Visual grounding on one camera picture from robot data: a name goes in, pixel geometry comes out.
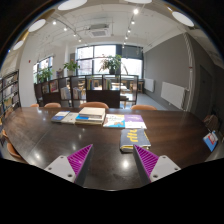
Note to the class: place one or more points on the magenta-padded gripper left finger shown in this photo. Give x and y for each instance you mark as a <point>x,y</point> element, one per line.
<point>58,168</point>

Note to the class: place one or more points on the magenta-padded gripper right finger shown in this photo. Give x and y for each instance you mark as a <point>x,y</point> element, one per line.
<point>163,166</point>

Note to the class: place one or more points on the white thin book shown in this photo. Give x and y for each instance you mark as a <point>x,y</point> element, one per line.
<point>70,118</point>

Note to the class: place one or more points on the dark blue book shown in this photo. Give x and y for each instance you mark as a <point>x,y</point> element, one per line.
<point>59,116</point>

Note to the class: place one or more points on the yellow-edged large book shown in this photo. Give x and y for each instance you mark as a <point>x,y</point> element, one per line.
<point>88,123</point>

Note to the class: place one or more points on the purple and white book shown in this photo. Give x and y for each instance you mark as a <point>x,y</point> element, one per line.
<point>135,120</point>

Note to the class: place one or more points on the blue and white booklet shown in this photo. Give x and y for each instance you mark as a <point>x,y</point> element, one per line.
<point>210,140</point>

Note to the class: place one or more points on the cream thick book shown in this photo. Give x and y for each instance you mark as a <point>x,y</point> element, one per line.
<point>92,112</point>

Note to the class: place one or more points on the illustrated white and blue book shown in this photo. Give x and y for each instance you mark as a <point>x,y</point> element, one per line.
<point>114,120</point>

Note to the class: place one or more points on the dark open shelf unit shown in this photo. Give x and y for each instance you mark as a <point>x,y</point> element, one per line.
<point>101,97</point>

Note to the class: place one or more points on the dark grey door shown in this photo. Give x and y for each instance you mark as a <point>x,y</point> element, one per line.
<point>204,91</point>

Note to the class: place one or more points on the large potted green plant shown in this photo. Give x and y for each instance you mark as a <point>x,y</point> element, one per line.
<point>111,61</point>

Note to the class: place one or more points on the ceiling air conditioner unit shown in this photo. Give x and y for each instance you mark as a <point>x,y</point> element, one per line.
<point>98,31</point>

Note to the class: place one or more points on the round white ceiling lamps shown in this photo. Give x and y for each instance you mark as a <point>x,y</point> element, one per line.
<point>36,25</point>

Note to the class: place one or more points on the ceiling track spotlights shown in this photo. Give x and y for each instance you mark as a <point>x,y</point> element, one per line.
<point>135,11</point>

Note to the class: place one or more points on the large white wall radiator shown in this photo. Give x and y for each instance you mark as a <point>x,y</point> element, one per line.
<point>173,94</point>

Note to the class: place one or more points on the small white wall radiator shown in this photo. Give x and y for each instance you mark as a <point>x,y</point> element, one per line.
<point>149,85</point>

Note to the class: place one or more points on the wall bookshelf unit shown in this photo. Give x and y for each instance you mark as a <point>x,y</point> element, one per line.
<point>9,95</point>

